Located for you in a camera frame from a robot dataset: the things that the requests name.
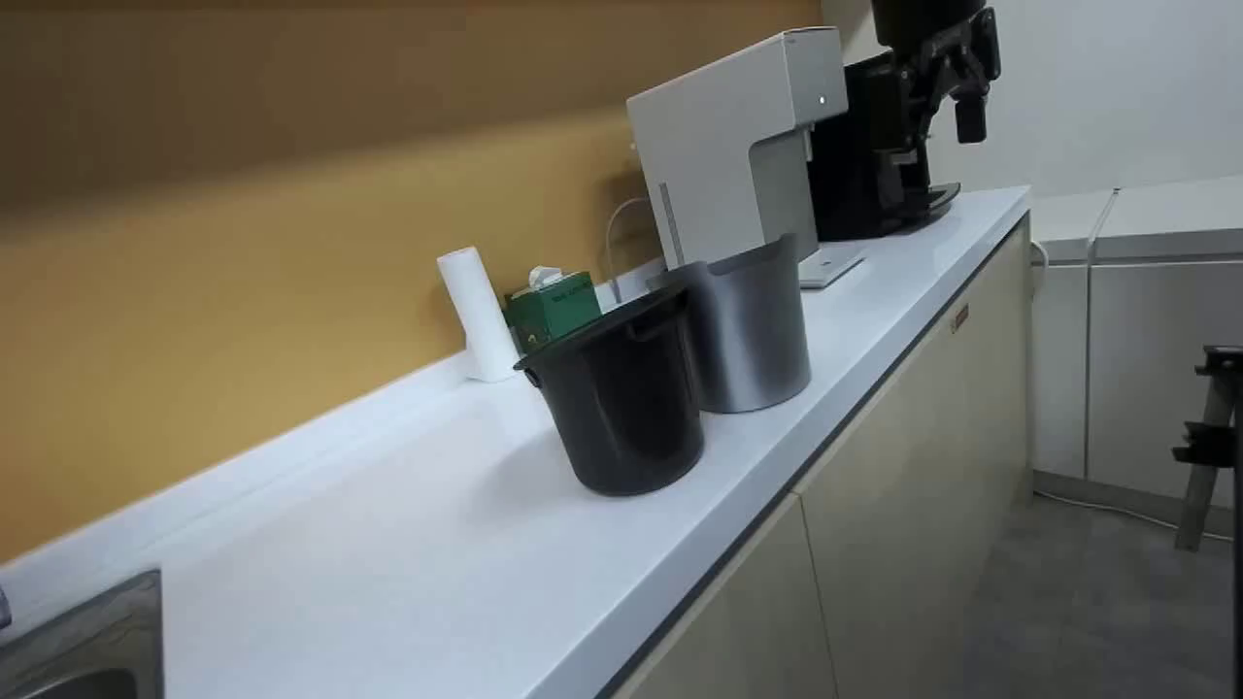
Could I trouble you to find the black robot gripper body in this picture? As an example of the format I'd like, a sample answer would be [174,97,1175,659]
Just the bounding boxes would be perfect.
[868,0,1005,84]

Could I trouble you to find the black round cup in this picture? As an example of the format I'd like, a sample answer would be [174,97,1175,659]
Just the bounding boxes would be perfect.
[512,281,709,503]

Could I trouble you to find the silver metal bin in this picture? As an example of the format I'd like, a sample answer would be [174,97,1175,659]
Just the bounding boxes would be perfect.
[671,229,815,420]

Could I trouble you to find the black coffee machine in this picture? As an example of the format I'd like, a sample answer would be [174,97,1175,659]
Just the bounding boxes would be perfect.
[813,56,963,244]

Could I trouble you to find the white coffee machine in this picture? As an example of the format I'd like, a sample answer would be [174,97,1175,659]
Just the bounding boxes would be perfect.
[626,22,868,293]

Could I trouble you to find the narrow white cabinet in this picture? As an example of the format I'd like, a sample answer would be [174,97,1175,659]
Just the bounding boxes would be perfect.
[1026,187,1121,482]

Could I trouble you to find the wide white cabinet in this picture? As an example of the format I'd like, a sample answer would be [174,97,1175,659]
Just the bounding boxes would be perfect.
[1084,172,1243,508]

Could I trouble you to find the wide beige cabinet door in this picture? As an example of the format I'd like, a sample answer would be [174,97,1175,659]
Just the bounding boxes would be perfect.
[793,223,1042,699]

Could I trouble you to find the black tripod stand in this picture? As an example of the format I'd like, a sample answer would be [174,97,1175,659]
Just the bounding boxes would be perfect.
[1169,341,1243,556]

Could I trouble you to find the green tissue box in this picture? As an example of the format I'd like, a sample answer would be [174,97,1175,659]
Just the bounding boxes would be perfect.
[502,272,607,361]

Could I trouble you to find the narrow beige cabinet door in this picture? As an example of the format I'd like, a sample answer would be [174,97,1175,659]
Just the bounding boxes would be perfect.
[612,496,837,699]

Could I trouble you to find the steel sink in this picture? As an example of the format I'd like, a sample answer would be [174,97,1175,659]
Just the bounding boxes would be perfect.
[0,569,165,699]

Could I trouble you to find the white power cable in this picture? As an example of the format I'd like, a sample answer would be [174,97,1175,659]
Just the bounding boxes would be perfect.
[603,191,651,282]

